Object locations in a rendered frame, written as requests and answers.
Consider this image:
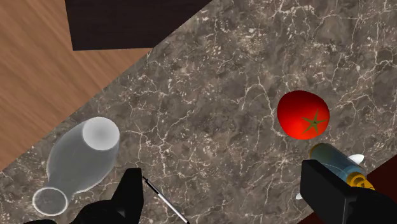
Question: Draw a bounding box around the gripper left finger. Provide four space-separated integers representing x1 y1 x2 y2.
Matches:
23 167 144 224

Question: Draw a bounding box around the blue bottle with yellow cap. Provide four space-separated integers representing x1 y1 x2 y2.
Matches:
309 143 375 191

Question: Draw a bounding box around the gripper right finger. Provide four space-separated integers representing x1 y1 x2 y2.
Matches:
299 159 397 224

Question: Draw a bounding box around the clear glass vase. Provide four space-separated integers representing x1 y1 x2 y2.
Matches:
32 116 121 217

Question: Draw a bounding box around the red tomato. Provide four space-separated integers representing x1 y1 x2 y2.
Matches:
277 90 330 141

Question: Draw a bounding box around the black and silver pen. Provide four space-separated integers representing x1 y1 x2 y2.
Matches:
142 176 190 224

